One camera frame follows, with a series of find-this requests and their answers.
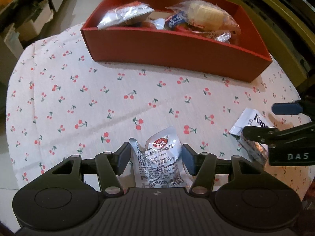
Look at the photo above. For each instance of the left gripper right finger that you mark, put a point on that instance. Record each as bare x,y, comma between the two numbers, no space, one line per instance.
202,166

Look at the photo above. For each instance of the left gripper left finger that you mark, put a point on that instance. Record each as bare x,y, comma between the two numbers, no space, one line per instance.
109,165

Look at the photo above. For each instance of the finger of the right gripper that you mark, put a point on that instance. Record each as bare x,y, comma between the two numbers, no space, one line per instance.
294,108
267,135

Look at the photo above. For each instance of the white wafer bar packet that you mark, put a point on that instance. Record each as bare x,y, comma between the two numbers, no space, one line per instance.
257,152

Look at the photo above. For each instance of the silver snack packet red logo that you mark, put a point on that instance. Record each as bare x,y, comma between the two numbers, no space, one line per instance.
159,163

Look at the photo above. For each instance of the clear round cake packet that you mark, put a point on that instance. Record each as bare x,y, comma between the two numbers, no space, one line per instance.
206,16

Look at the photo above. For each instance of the blue orange chicken leg packet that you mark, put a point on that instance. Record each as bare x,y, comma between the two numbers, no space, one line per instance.
176,20

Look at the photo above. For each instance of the vacuum packed sausages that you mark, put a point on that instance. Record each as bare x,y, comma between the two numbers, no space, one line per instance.
157,24

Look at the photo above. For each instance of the white spicy strip packet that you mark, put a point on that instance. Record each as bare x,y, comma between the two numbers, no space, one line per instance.
125,15

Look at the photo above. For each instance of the small orange pastry packet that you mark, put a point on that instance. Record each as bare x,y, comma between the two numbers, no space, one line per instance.
221,36

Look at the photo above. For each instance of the cherry print tablecloth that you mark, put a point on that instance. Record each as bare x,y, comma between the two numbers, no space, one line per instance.
60,102

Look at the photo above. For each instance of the wooden tv cabinet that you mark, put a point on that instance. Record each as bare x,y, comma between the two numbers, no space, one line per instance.
287,27

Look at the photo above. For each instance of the red cardboard box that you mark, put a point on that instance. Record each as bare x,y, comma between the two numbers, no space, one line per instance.
244,61

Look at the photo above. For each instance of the white storage box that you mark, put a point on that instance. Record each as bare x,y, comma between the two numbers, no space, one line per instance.
31,27

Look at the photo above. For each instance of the dark coffee table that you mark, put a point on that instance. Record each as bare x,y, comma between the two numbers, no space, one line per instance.
18,10

